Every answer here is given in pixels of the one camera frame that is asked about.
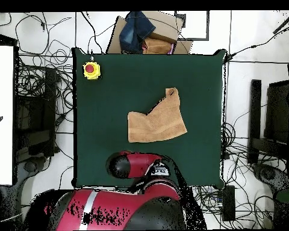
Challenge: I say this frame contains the tan terry towel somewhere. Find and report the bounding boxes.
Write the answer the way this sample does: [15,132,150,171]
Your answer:
[127,87,188,144]

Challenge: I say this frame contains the dark green tablecloth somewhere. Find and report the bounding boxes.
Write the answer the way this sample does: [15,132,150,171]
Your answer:
[71,47,228,189]

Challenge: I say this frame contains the yellow emergency stop button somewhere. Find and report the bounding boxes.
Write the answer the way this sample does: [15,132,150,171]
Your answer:
[82,61,102,81]

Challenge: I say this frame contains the tan towel in box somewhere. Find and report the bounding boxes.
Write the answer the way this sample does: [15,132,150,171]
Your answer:
[142,37,175,55]

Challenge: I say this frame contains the black equipment stand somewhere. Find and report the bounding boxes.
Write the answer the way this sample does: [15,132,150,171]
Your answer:
[14,67,61,162]

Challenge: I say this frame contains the blue denim jeans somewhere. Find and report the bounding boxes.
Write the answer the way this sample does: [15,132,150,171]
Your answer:
[119,10,157,54]

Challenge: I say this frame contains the brown cardboard box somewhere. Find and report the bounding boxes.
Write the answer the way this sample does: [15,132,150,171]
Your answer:
[105,10,194,55]

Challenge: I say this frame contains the long black bar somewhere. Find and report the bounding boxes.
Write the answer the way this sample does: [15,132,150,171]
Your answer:
[247,79,263,165]

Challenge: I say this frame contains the black power strip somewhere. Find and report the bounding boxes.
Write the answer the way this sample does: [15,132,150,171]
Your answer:
[222,185,236,222]

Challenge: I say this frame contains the black panel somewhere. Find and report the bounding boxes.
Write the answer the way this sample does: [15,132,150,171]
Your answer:
[264,80,289,145]

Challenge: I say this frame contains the white desk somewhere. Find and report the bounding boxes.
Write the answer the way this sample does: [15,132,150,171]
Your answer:
[0,45,14,186]

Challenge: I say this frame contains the dark rod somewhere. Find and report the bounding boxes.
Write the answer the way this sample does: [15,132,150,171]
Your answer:
[272,10,289,34]

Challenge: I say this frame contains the dark square frame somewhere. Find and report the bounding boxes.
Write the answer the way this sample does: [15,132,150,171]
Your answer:
[174,10,210,41]

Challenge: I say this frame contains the black cable with connector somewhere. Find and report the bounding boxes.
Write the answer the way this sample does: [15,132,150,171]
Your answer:
[223,22,289,64]

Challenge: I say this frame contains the black pedestal leg with knob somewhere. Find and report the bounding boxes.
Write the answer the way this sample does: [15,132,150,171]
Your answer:
[16,156,51,186]
[252,163,289,193]

